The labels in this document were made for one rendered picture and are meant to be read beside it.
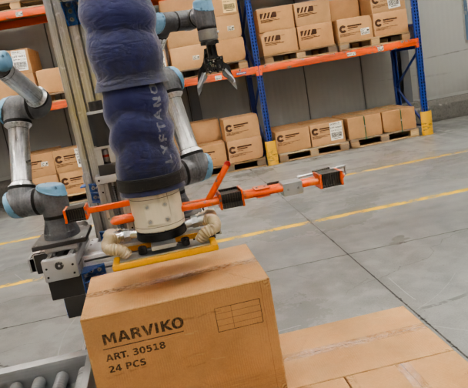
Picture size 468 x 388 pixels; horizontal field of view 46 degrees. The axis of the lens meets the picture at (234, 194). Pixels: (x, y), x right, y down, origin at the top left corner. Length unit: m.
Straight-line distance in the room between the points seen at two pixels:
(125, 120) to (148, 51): 0.22
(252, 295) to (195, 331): 0.22
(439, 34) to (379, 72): 1.36
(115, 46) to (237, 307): 0.88
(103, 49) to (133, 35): 0.10
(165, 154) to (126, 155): 0.12
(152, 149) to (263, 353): 0.75
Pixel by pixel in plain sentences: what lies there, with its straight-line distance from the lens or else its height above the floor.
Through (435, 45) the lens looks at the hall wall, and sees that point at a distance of 11.62.
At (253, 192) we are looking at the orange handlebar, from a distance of 1.89.
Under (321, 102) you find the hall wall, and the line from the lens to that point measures 10.76.
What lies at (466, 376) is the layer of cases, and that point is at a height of 0.54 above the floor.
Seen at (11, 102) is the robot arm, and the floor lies 1.63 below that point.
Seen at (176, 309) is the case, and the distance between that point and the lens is 1.79.
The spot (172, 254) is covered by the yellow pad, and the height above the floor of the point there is 1.07.
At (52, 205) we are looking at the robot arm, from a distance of 2.43.
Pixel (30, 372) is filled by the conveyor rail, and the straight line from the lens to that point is 2.48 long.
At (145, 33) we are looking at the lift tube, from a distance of 1.77.
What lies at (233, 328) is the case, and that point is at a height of 0.80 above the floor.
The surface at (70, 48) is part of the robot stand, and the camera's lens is 2.56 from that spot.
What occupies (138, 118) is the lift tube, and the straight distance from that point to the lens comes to 1.75.
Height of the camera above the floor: 1.59
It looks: 12 degrees down
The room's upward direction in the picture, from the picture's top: 10 degrees counter-clockwise
